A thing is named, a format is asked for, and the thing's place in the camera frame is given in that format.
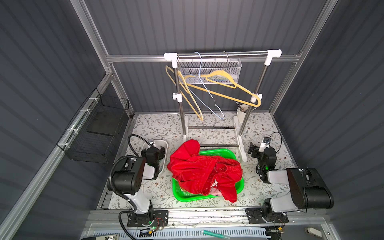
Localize red shorts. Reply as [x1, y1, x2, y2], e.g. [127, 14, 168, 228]
[167, 140, 243, 203]

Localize light blue wire hanger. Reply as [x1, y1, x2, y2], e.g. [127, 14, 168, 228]
[194, 51, 225, 120]

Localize yellow hanger of printed shorts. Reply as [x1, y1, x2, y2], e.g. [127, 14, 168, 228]
[165, 66, 204, 121]

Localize yellow hanger of red shorts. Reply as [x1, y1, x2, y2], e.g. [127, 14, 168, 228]
[180, 53, 262, 108]

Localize pink navy patterned shorts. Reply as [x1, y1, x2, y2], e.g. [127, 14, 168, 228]
[209, 188, 223, 197]

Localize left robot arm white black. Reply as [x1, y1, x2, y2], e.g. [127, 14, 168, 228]
[107, 147, 166, 215]

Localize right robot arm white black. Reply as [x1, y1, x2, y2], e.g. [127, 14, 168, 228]
[248, 143, 335, 221]

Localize white plastic tray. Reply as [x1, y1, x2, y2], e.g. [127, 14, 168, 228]
[141, 140, 168, 180]

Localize green plastic basket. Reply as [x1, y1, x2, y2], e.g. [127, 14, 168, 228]
[172, 149, 245, 203]

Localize white pen cup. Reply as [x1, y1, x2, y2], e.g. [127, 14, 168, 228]
[237, 102, 249, 124]

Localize green marker pen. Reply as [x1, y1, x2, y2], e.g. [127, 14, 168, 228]
[203, 230, 231, 240]

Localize steel clothes rack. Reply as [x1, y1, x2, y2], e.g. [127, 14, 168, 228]
[163, 48, 283, 163]

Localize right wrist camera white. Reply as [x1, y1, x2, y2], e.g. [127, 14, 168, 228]
[259, 137, 271, 153]

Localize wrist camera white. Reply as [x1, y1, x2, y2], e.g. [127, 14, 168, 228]
[148, 140, 155, 147]
[259, 137, 271, 153]

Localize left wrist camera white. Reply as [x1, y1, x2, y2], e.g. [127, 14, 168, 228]
[148, 140, 155, 147]

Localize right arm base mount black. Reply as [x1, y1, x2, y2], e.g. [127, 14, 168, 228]
[245, 208, 289, 224]

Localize black wire wall basket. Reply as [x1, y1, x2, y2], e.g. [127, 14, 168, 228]
[58, 92, 130, 164]

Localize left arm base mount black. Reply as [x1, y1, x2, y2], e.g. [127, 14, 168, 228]
[126, 210, 169, 228]

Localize white wire mesh basket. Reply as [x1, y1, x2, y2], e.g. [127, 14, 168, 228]
[178, 58, 242, 85]

